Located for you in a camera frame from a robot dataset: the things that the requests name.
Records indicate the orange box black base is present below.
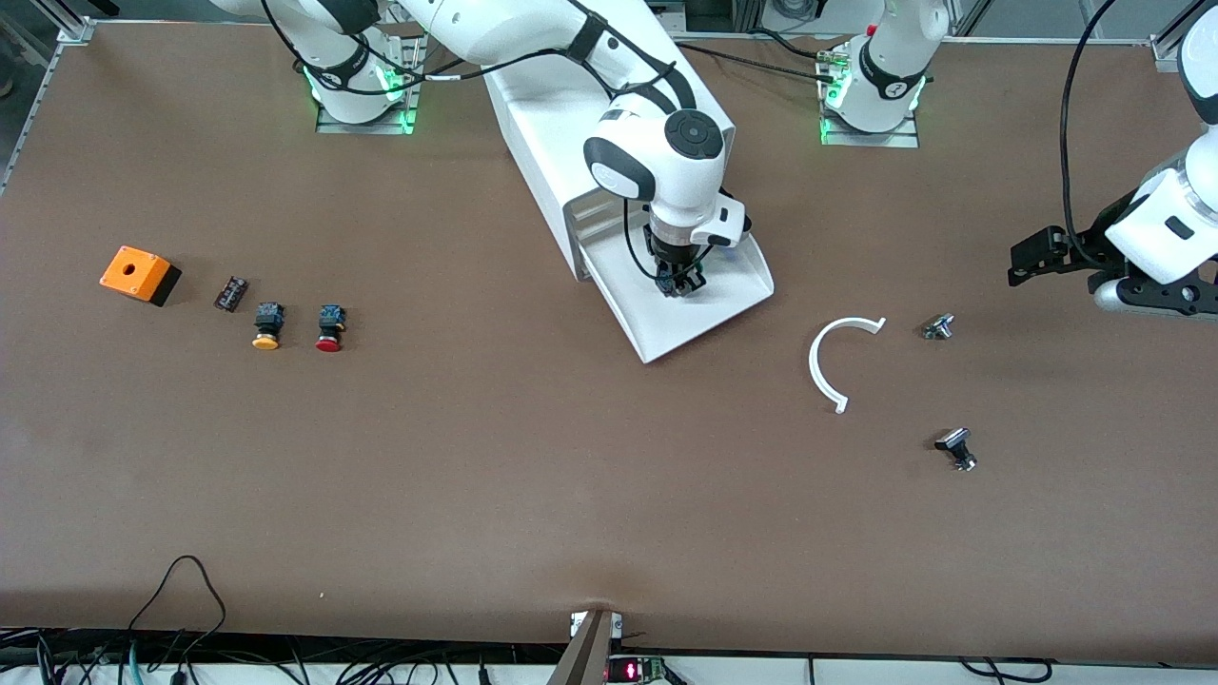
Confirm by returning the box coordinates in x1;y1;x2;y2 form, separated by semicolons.
99;245;182;307

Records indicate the black cable bundle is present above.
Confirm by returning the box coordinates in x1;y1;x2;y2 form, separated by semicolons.
0;623;572;685

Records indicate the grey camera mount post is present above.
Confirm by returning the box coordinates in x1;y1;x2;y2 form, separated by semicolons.
547;609;624;685

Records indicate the aluminium arm base plate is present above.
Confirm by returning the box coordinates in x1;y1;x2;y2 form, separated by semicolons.
316;24;426;135
820;43;921;148

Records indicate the yellow push button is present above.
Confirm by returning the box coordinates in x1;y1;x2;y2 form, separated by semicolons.
251;302;286;352

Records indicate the white curved plastic arc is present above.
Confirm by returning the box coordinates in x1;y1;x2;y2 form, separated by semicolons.
808;316;888;416

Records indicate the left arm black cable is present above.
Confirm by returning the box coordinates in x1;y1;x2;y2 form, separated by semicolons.
1061;0;1119;258

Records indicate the black base power cable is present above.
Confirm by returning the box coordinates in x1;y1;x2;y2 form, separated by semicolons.
704;29;838;77

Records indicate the black box red display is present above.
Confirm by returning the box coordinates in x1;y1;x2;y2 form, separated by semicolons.
606;655;667;684

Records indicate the black cable loop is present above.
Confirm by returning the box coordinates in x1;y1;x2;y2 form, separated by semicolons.
128;556;227;657

